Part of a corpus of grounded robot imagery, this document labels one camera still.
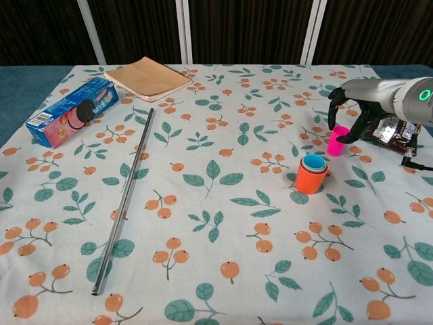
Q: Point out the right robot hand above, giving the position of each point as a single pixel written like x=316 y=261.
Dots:
x=375 y=93

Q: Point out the pink cup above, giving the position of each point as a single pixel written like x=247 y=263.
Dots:
x=336 y=147

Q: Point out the yellow cup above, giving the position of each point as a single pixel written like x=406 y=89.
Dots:
x=325 y=168

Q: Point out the light blue cup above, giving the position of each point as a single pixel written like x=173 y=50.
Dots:
x=314 y=160

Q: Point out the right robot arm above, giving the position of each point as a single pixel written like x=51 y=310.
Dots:
x=416 y=108

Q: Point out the orange cup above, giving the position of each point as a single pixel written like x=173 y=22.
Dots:
x=309 y=183

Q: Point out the brown snack packet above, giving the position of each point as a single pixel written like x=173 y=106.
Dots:
x=392 y=135

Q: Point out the floral tablecloth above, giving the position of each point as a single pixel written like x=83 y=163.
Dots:
x=216 y=220

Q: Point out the brown spiral notebook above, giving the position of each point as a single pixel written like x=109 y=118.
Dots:
x=147 y=78

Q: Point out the metal rod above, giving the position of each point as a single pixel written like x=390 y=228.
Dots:
x=126 y=196

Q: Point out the blue toothpaste box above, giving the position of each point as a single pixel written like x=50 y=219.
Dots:
x=67 y=116

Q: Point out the teal table cover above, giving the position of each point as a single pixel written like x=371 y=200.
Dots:
x=20 y=88

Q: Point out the white partition post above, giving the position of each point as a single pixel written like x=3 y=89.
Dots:
x=91 y=30
x=184 y=30
x=313 y=30

